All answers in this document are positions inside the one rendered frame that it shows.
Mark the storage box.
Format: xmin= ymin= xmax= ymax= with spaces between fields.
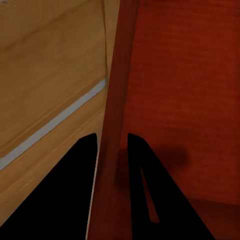
xmin=87 ymin=0 xmax=240 ymax=240

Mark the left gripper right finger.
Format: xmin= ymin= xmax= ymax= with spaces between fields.
xmin=127 ymin=133 xmax=215 ymax=240

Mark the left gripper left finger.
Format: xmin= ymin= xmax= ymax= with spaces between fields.
xmin=0 ymin=133 xmax=98 ymax=240

